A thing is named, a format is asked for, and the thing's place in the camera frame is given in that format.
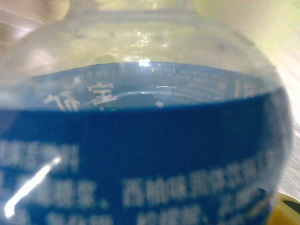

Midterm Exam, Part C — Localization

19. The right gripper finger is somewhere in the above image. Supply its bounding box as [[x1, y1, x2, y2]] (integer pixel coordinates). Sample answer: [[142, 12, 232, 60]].
[[273, 195, 300, 225]]

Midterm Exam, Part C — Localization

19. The Pocari Sweat bottle white cap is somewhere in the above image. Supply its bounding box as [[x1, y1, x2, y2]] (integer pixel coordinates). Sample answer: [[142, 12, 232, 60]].
[[0, 0, 295, 225]]

